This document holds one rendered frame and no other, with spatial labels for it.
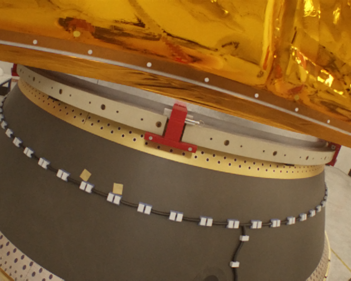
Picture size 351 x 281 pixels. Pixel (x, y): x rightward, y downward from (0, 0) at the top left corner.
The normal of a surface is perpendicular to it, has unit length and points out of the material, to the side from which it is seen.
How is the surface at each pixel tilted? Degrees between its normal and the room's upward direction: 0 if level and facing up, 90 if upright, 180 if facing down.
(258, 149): 90
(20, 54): 90
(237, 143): 90
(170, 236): 62
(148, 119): 90
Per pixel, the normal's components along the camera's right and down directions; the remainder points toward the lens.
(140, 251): 0.07, -0.18
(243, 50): 0.22, 0.40
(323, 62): 0.01, 0.58
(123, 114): -0.18, 0.24
